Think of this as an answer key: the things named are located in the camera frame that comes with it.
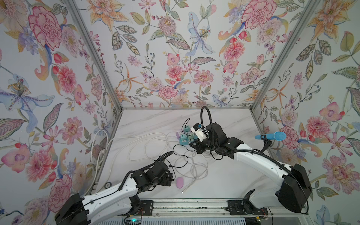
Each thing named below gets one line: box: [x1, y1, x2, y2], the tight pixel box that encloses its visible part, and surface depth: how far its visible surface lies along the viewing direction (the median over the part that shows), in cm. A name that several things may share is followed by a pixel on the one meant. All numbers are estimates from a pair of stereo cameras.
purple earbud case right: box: [176, 176, 184, 189], surface depth 84 cm
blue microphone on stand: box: [255, 131, 287, 153], surface depth 80 cm
